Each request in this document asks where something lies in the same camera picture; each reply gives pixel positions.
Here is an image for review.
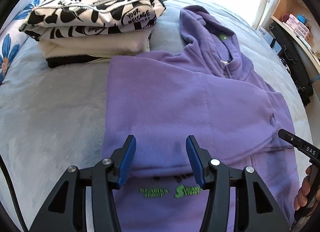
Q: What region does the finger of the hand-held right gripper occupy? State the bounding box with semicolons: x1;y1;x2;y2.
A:
278;128;300;148

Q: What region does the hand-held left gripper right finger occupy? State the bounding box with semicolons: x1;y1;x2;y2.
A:
186;135;292;232

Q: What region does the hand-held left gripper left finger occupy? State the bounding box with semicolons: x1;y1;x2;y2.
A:
29;134;137;232

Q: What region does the purple zip hoodie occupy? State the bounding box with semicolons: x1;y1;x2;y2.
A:
101;5;299;232

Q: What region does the person's right hand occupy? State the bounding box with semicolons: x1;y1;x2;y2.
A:
294;165;314;211

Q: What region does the zebra print cloth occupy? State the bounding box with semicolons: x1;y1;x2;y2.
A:
279;55;292;75

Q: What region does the long black case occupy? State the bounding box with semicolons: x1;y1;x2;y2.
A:
269;20;314;106

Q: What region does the white blue carton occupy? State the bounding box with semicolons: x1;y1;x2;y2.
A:
257;27;282;53

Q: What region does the pink drawer organizer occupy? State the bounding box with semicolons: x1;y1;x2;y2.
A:
285;14;312;42

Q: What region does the cream folded garment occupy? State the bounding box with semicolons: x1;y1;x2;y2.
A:
40;7;167;58

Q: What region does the wooden shelf unit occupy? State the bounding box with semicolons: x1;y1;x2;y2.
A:
252;0;320;77

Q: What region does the black white printed folded garment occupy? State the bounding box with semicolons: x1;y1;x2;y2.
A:
19;0;170;42

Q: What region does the blue floral pillow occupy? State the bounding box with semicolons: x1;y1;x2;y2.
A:
0;0;43;85

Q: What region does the black cable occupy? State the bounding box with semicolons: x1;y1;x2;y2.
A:
0;158;28;232

